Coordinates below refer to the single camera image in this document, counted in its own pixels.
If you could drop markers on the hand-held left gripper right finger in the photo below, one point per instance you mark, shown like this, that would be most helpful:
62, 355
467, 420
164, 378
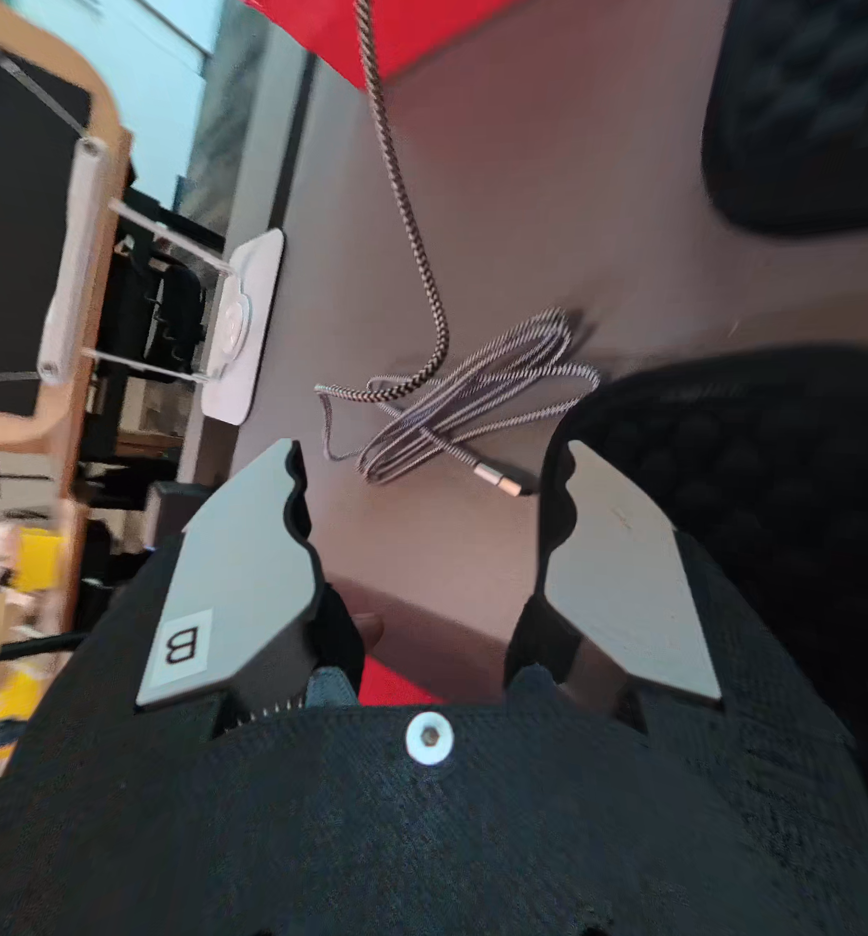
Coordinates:
616, 585

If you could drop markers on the white tabletop board stand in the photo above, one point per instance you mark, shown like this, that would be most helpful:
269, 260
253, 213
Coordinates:
244, 395

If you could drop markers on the red divided plastic bin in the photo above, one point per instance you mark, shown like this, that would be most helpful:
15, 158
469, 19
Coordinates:
397, 687

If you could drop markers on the black padded mat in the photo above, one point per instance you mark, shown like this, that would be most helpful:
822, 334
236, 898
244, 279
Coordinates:
806, 110
770, 453

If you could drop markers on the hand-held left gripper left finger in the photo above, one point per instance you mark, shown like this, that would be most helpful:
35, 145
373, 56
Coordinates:
236, 578

